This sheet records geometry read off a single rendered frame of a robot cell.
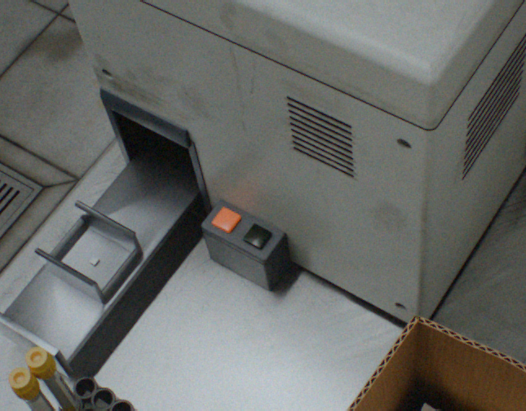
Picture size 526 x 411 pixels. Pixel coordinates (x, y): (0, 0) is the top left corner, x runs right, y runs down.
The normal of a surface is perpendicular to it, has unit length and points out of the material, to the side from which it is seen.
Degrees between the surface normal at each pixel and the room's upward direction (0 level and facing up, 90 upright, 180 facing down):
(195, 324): 0
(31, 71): 0
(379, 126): 90
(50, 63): 0
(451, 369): 88
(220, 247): 90
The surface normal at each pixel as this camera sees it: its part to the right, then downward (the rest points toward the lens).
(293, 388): -0.11, -0.52
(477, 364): -0.52, 0.74
